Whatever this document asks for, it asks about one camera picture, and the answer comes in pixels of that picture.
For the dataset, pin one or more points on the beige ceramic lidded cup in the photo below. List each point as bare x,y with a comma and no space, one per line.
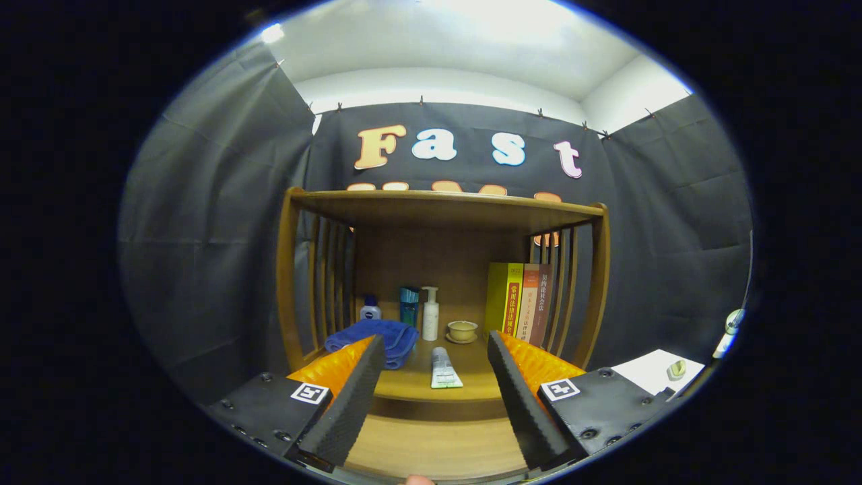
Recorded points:
462,331

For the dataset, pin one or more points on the white pump bottle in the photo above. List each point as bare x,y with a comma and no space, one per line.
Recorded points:
431,320

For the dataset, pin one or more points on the wooden countertop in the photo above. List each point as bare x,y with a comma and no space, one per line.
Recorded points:
417,387

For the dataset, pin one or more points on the white green tube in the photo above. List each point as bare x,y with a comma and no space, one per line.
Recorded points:
446,370

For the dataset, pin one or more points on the yellow-green tape roll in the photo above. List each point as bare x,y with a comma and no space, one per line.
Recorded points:
677,370

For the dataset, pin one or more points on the orange book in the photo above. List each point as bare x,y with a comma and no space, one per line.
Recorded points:
528,303

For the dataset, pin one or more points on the yellow book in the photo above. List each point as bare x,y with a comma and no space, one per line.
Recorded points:
502,296

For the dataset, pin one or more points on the brown book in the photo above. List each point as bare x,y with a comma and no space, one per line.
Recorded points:
544,303

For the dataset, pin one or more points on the wooden cabinet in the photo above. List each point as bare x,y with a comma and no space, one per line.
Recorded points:
444,215

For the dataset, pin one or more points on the white side table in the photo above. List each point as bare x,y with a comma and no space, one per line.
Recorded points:
650,374

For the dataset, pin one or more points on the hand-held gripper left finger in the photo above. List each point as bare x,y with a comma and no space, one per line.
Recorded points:
350,404

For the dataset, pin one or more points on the black backdrop cloth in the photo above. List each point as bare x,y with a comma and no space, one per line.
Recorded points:
202,236

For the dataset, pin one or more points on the white and green object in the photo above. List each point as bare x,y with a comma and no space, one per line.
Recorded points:
731,330

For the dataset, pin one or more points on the blue folded towel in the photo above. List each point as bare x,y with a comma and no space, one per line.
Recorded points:
387,337

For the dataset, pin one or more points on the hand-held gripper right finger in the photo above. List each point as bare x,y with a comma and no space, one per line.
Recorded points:
522,404

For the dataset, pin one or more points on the teal bottle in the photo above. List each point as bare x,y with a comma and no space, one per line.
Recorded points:
409,306

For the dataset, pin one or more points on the small white blue-capped bottle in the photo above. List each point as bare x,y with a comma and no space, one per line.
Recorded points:
370,310

